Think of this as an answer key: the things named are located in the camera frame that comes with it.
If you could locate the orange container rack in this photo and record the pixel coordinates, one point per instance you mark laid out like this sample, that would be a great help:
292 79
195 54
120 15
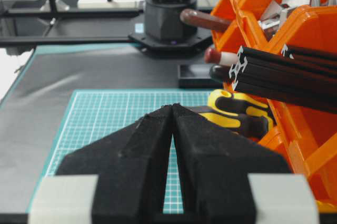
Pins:
306 137

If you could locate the black handled tool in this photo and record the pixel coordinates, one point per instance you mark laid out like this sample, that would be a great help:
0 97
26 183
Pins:
220 73

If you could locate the black tray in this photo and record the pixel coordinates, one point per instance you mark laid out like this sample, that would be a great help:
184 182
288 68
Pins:
196 76

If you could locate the yellow black screwdriver handle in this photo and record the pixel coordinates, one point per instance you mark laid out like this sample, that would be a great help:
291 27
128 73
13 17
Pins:
238 103

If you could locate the silver corner brackets pile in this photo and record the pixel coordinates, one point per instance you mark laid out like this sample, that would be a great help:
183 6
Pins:
276 14

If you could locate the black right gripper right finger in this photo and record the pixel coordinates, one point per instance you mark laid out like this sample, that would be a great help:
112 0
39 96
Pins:
214 163

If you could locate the black aluminium extrusion bar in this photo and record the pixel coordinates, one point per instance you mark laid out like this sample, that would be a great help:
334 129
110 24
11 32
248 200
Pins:
301 82

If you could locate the red white handled tool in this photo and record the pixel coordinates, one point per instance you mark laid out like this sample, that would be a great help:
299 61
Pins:
220 58

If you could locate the green cutting mat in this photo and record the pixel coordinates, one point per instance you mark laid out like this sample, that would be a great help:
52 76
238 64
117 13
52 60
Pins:
93 114

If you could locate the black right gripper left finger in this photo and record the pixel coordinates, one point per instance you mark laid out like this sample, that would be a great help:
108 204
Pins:
131 165

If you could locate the black table cover sheet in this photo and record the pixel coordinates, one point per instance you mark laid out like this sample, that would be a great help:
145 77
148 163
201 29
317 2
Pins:
33 108

